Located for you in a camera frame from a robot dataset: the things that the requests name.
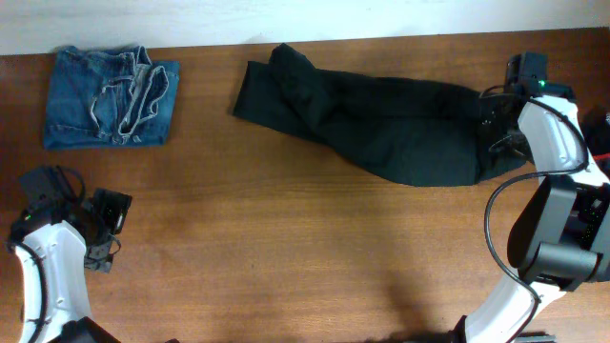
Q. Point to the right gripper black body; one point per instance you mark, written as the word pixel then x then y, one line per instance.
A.
pixel 501 128

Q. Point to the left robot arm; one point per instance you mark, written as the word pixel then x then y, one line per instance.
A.
pixel 59 236

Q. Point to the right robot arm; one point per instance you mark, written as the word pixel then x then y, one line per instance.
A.
pixel 561 238

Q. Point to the blue denim jeans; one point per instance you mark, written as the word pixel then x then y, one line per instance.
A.
pixel 109 99

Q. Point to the black shorts garment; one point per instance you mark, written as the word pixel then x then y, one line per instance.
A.
pixel 414 132

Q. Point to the dark garment with red trim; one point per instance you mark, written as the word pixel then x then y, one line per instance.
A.
pixel 595 129

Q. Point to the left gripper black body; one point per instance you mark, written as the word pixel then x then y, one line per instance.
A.
pixel 109 214

